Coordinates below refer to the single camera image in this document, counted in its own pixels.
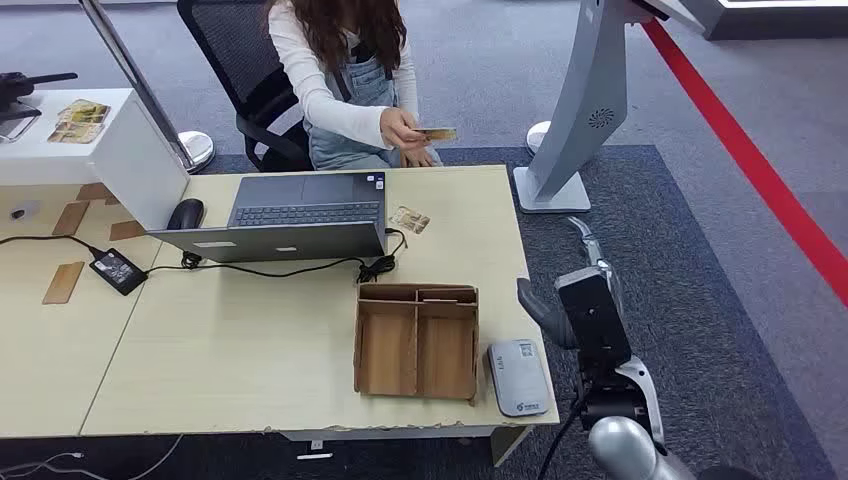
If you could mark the grey laptop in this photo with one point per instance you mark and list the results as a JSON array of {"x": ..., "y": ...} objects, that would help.
[{"x": 305, "y": 199}]

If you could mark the grey kiosk stand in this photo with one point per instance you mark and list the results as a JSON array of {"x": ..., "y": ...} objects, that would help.
[{"x": 583, "y": 99}]

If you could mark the person's right forearm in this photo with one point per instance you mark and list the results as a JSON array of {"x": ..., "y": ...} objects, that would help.
[{"x": 344, "y": 122}]

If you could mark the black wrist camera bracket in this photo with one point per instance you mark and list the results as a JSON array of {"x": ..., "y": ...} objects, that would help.
[{"x": 593, "y": 318}]

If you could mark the person's right hand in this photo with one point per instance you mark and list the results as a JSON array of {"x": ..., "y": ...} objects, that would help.
[{"x": 401, "y": 129}]

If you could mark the brown patterned card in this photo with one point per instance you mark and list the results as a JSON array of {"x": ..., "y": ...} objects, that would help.
[{"x": 409, "y": 220}]

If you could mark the white stanchion base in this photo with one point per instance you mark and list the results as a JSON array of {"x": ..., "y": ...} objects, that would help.
[{"x": 536, "y": 136}]

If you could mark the grey desk support frame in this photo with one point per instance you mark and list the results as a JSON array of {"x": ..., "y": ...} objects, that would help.
[{"x": 371, "y": 434}]

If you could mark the black computer mouse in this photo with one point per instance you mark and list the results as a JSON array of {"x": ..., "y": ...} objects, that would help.
[{"x": 187, "y": 214}]

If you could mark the person's left forearm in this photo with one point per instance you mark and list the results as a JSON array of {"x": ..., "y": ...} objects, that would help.
[{"x": 409, "y": 112}]

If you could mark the chrome stanchion post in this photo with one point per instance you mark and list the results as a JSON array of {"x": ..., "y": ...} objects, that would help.
[{"x": 197, "y": 149}]

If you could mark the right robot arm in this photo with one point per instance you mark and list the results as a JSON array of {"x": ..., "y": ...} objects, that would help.
[{"x": 623, "y": 450}]

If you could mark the red barrier belt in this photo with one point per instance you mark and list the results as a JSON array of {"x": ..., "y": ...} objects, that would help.
[{"x": 748, "y": 159}]

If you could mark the black handheld device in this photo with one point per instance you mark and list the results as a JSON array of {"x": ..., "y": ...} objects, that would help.
[{"x": 13, "y": 86}]

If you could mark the small white webcam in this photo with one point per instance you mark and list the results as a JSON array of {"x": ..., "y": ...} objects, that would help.
[{"x": 26, "y": 210}]

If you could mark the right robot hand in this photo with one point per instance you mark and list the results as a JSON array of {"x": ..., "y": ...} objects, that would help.
[{"x": 540, "y": 318}]

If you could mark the room key card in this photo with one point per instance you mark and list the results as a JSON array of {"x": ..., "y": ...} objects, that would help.
[{"x": 439, "y": 301}]

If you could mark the black power adapter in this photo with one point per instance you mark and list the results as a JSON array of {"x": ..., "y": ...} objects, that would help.
[{"x": 118, "y": 272}]

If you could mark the black mesh office chair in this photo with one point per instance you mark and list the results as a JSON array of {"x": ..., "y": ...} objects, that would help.
[{"x": 225, "y": 40}]

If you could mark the white counter box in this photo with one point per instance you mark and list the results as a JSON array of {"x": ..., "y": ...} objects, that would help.
[{"x": 132, "y": 166}]

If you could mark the wooden divided tray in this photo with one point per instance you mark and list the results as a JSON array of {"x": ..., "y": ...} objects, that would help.
[{"x": 391, "y": 351}]

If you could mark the dark blue rug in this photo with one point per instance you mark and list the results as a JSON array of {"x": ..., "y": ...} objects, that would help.
[{"x": 662, "y": 265}]

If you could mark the person's left hand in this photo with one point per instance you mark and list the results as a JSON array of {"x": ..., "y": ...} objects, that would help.
[{"x": 418, "y": 158}]

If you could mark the person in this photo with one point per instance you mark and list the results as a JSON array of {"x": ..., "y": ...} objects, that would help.
[{"x": 358, "y": 86}]

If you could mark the dark display platform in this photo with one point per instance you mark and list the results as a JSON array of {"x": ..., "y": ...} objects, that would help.
[{"x": 782, "y": 23}]

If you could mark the yellow ID card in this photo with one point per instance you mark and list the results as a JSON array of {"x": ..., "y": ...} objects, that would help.
[{"x": 438, "y": 134}]

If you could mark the clear acrylic stand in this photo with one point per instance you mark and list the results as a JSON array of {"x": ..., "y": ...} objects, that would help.
[{"x": 16, "y": 127}]

